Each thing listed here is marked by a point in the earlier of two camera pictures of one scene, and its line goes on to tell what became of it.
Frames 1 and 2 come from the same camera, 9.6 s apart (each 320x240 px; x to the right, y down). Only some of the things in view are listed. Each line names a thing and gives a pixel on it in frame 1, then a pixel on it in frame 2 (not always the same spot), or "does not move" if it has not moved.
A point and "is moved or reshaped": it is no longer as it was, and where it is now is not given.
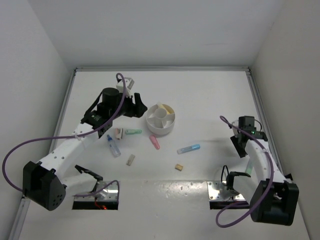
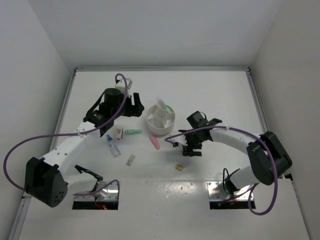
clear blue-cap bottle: x=114 y=147 does not move
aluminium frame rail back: x=163 y=69 does not move
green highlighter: x=249 y=169 is moved or reshaped
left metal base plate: x=109 y=193 does not move
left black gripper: x=136 y=110 does not move
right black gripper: x=240 y=151 to x=187 y=150
